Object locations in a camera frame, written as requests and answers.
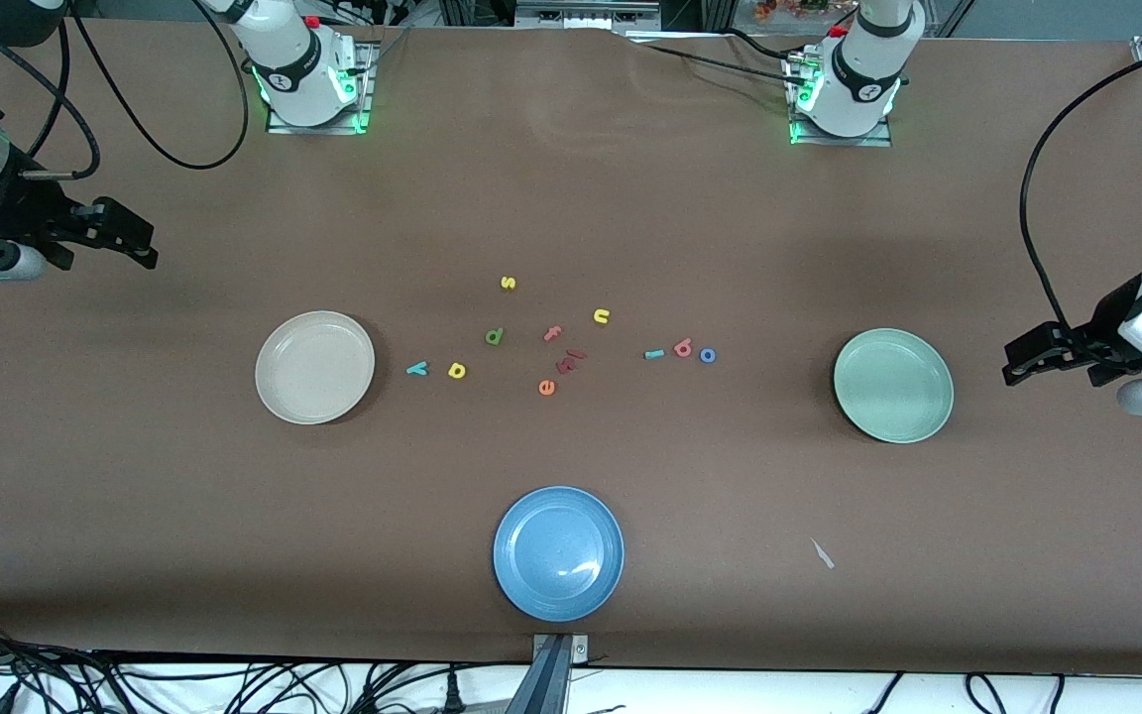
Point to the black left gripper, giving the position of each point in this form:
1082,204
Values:
1104,328

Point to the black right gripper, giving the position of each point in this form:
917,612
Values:
8,211

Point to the teal letter y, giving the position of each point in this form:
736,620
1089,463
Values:
416,369

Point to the green plate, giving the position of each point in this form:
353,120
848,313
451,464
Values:
893,387

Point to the beige brown plate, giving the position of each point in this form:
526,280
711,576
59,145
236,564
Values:
313,372

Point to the brown paper table cover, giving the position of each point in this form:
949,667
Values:
234,516

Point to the white paper scrap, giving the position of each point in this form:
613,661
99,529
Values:
822,553

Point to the orange background clutter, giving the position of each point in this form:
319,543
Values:
789,8

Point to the dark red letter k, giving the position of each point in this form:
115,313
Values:
566,364

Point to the grey metal box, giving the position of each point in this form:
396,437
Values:
586,15

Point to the blue plate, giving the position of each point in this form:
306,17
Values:
558,553

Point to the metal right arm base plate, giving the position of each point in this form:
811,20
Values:
318,130

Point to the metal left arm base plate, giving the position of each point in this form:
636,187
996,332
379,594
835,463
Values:
844,142

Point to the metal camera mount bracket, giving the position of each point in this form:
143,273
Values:
553,684

